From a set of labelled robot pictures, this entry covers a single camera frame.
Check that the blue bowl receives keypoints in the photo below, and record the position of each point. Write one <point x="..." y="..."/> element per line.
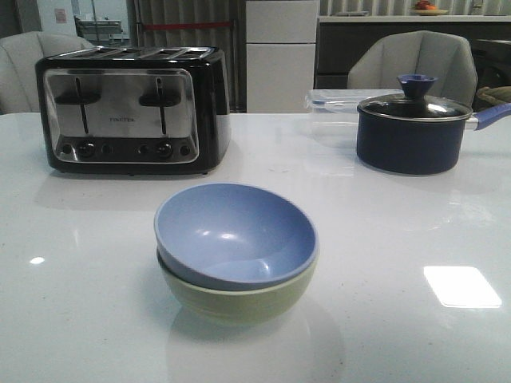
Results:
<point x="234" y="237"/>

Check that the green bowl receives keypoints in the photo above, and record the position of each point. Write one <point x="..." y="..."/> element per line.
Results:
<point x="244" y="308"/>

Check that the clear plastic food container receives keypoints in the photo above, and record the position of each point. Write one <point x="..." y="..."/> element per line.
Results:
<point x="335" y="110"/>

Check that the white refrigerator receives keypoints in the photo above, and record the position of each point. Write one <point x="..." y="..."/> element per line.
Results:
<point x="280" y="54"/>

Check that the black and chrome toaster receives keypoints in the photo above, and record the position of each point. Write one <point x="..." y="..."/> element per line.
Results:
<point x="135" y="110"/>

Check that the glass lid with blue knob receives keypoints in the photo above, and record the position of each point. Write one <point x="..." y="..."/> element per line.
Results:
<point x="414" y="103"/>

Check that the grey upholstered chair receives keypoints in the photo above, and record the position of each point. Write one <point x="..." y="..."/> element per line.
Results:
<point x="447" y="57"/>

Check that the plate of fruit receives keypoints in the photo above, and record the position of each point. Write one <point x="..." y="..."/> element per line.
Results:
<point x="427" y="8"/>

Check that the grey chair at left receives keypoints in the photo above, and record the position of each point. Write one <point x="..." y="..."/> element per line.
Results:
<point x="19" y="54"/>

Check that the blue saucepan with handle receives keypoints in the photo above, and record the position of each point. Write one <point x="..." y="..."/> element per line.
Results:
<point x="415" y="146"/>

